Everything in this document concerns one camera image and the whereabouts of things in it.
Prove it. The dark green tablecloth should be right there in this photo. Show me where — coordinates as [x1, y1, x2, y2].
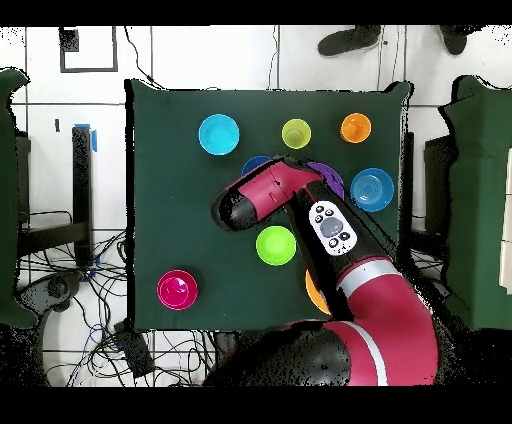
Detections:
[124, 77, 413, 333]

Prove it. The green bowl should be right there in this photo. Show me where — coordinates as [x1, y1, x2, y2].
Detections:
[254, 225, 298, 267]

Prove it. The black square frame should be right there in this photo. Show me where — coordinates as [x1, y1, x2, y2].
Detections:
[58, 25, 120, 74]

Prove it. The person's foot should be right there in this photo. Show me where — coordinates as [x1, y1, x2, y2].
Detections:
[437, 25, 470, 56]
[317, 25, 382, 58]

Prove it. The red-pink cup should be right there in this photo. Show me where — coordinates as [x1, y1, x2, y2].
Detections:
[162, 274, 194, 306]

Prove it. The dark blue bowl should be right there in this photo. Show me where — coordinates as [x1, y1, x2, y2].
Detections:
[240, 155, 274, 178]

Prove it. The large orange bowl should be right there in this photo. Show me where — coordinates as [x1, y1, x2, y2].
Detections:
[304, 269, 332, 316]

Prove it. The yellow-green cup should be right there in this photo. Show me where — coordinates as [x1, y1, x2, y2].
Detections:
[280, 118, 312, 150]

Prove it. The blue ribbed bowl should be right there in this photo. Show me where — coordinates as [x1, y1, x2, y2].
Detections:
[349, 167, 396, 213]

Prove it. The black post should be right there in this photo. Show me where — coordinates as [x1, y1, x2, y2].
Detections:
[71, 124, 95, 268]

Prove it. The grey pedestal foot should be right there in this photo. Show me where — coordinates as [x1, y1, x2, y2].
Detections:
[19, 271, 85, 317]

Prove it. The orange cup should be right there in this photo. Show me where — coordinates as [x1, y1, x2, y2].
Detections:
[339, 112, 373, 144]

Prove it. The cyan bowl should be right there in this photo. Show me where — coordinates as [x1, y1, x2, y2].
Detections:
[198, 113, 241, 156]

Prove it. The red-pink bowl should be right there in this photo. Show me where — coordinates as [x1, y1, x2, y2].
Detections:
[156, 268, 200, 312]

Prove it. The black crossbar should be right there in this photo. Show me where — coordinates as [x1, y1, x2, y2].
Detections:
[17, 221, 89, 257]

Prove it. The neighbouring green cloth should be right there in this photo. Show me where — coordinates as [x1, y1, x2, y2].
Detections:
[433, 75, 512, 333]
[0, 67, 38, 330]

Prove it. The large purple bowl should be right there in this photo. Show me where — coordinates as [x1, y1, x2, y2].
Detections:
[306, 161, 346, 201]

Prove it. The black floor box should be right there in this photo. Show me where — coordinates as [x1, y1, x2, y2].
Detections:
[112, 319, 156, 380]

